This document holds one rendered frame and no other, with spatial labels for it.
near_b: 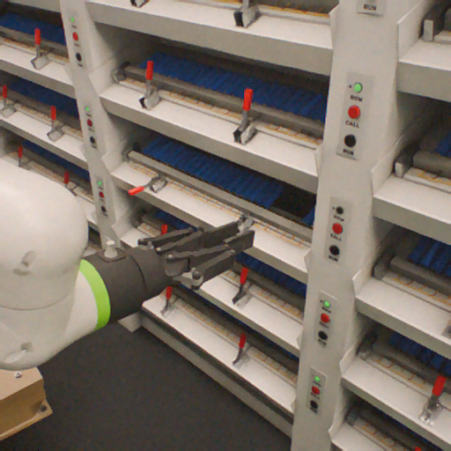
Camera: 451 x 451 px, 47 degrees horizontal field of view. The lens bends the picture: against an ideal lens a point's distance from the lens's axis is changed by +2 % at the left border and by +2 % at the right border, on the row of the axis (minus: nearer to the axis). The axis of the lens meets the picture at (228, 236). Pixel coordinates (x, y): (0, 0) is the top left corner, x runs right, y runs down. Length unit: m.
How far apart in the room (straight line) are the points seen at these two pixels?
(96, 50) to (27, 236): 0.79
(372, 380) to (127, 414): 0.67
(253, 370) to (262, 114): 0.62
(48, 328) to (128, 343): 1.02
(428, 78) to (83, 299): 0.50
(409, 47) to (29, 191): 0.50
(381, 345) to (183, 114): 0.59
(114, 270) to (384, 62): 0.44
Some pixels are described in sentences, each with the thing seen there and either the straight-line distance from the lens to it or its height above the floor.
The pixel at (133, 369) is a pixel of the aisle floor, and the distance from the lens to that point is 1.51.
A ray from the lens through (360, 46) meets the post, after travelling 0.75.
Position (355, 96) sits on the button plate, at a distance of 0.76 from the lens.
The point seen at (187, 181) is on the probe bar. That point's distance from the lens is 1.15.
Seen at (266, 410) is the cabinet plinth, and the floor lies 0.03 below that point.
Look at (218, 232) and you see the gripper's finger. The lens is 0.81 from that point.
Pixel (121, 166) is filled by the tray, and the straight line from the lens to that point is 1.31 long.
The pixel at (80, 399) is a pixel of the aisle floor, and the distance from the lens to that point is 1.47.
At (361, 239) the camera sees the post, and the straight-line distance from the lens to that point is 0.83.
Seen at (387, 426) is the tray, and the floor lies 0.20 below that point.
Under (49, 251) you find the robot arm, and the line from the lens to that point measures 0.49.
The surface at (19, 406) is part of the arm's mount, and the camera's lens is 1.05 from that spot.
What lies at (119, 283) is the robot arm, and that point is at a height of 0.72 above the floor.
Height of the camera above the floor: 1.10
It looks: 33 degrees down
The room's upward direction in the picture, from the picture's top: straight up
